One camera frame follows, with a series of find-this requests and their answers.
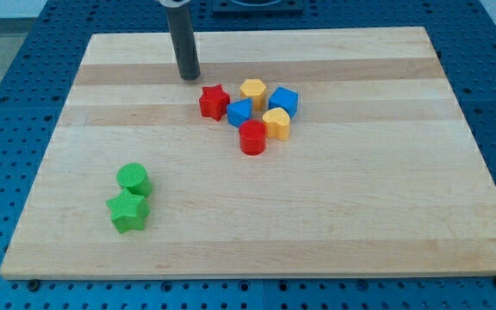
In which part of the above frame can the white rod holder ring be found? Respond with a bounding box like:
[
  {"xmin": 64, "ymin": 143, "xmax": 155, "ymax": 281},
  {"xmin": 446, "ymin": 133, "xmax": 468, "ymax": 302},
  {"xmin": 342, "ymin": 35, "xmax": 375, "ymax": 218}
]
[{"xmin": 158, "ymin": 0, "xmax": 190, "ymax": 7}]

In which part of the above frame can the green star block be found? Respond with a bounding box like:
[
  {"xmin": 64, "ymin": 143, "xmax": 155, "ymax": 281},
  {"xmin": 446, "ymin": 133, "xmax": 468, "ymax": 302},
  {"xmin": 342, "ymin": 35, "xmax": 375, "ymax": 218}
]
[{"xmin": 106, "ymin": 188, "xmax": 150, "ymax": 234}]

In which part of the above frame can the yellow heart block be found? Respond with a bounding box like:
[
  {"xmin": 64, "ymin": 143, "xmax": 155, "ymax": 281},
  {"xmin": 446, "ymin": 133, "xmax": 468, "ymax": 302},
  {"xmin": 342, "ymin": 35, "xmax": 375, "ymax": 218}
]
[{"xmin": 262, "ymin": 108, "xmax": 291, "ymax": 141}]

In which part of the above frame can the red star block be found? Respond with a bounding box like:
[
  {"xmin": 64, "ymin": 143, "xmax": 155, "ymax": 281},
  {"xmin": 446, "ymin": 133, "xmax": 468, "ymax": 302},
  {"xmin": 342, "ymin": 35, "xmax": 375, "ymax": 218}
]
[{"xmin": 199, "ymin": 84, "xmax": 231, "ymax": 121}]

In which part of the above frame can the wooden board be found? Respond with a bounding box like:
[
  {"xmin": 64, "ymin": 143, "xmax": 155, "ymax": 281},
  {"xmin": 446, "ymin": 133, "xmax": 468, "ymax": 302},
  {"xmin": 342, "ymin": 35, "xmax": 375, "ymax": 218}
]
[{"xmin": 0, "ymin": 27, "xmax": 496, "ymax": 280}]

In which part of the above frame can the green cylinder block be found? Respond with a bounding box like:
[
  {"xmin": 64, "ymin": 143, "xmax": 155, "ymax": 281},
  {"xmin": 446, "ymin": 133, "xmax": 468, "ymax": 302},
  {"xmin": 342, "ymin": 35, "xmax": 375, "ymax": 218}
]
[{"xmin": 116, "ymin": 163, "xmax": 153, "ymax": 197}]

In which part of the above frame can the red cylinder block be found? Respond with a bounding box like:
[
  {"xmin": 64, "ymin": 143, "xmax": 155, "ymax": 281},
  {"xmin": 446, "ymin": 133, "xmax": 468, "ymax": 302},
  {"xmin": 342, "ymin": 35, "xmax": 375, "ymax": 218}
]
[{"xmin": 239, "ymin": 120, "xmax": 266, "ymax": 156}]

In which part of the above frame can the yellow hexagon block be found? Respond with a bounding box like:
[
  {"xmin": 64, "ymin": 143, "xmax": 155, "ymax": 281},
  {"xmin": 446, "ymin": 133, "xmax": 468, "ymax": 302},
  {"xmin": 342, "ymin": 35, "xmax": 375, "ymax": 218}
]
[{"xmin": 239, "ymin": 79, "xmax": 267, "ymax": 111}]

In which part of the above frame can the blue cube block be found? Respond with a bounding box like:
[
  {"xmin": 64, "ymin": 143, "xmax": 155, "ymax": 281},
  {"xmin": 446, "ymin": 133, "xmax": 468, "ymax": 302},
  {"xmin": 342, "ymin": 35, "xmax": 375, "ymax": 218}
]
[{"xmin": 268, "ymin": 87, "xmax": 299, "ymax": 118}]

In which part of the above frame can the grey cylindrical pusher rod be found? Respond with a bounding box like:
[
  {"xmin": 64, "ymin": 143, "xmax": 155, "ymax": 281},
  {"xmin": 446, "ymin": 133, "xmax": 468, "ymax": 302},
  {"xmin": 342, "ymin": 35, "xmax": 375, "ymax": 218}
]
[{"xmin": 165, "ymin": 4, "xmax": 201, "ymax": 81}]

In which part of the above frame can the blue triangle block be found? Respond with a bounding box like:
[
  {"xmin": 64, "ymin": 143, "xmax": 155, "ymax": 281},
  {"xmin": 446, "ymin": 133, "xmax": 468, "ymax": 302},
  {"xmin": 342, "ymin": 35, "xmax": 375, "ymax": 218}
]
[{"xmin": 226, "ymin": 98, "xmax": 252, "ymax": 127}]

